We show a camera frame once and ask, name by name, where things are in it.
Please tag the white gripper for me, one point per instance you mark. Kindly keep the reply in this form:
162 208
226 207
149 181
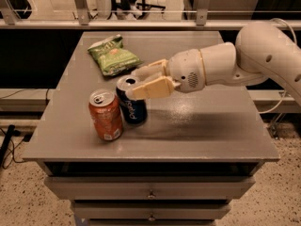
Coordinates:
184 69

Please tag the metal railing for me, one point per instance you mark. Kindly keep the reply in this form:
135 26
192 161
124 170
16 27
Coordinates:
157 14

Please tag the drawer with knob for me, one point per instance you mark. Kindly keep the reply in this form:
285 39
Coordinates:
150 211
98 188

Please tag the orange coke can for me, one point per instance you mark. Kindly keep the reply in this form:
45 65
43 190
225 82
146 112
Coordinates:
105 113

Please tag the grey drawer cabinet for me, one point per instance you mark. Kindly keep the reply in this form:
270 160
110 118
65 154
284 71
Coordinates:
215 132

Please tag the lower drawer with knob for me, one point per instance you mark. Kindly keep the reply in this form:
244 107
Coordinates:
150 211

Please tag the blue pepsi can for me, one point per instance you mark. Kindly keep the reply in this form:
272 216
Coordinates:
134 112

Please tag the upper drawer with knob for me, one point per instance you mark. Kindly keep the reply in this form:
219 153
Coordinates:
98 188

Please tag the green chip bag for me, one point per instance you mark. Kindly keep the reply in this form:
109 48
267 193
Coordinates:
111 57

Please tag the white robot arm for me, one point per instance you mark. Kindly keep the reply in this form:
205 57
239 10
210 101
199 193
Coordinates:
261 52

